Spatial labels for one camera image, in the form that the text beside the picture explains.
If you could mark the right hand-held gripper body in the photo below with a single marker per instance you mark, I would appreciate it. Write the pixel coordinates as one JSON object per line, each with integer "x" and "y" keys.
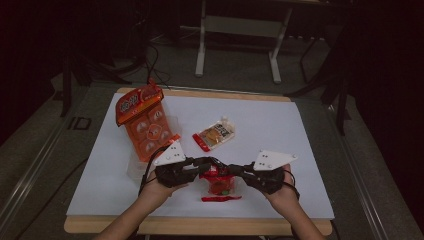
{"x": 270, "y": 173}

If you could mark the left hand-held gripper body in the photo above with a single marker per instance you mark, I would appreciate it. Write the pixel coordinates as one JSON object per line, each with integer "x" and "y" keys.
{"x": 171, "y": 166}

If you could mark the red and black snack packet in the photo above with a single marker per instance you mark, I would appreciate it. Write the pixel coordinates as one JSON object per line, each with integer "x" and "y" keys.
{"x": 220, "y": 181}

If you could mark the torn red packet strip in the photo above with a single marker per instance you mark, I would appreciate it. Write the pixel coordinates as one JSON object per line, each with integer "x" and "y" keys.
{"x": 221, "y": 198}

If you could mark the clear plastic container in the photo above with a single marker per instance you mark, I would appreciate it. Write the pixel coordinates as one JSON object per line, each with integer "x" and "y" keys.
{"x": 136, "y": 168}

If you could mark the large orange food packet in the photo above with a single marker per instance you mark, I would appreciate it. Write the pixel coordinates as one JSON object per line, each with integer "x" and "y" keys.
{"x": 146, "y": 120}

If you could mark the person's right hand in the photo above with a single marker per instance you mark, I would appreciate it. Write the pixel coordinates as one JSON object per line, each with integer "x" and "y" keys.
{"x": 283, "y": 196}

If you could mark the person's left hand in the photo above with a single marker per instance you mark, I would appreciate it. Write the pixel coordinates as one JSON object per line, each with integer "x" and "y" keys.
{"x": 156, "y": 191}

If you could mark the small clear snack packet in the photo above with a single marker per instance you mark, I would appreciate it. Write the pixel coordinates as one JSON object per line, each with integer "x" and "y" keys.
{"x": 215, "y": 135}

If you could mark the white table mat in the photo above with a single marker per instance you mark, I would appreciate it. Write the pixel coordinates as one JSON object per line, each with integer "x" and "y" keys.
{"x": 266, "y": 126}

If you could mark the wooden table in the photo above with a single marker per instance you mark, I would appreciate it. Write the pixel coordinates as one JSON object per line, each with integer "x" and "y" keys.
{"x": 200, "y": 226}

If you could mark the black floor plate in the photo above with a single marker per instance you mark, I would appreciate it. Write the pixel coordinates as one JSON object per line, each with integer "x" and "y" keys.
{"x": 80, "y": 123}

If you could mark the black stand with legs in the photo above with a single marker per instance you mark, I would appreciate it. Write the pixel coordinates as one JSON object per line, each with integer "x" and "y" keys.
{"x": 333, "y": 83}

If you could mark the black metal stand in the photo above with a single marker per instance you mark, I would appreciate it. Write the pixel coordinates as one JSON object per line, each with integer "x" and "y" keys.
{"x": 66, "y": 83}

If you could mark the metal floor rail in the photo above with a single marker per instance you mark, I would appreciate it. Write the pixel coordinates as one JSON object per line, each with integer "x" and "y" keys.
{"x": 30, "y": 173}
{"x": 363, "y": 186}

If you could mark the white metal desk frame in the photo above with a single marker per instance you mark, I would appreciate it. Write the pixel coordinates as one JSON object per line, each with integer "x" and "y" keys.
{"x": 240, "y": 30}

